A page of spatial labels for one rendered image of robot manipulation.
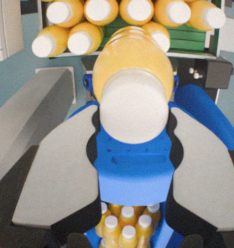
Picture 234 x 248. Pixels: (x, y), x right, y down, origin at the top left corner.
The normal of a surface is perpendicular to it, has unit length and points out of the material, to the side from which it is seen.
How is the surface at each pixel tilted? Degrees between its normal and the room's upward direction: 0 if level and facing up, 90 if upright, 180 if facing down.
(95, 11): 0
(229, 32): 0
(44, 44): 0
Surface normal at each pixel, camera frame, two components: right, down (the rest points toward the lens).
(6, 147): 0.00, -0.85
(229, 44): -0.02, 0.53
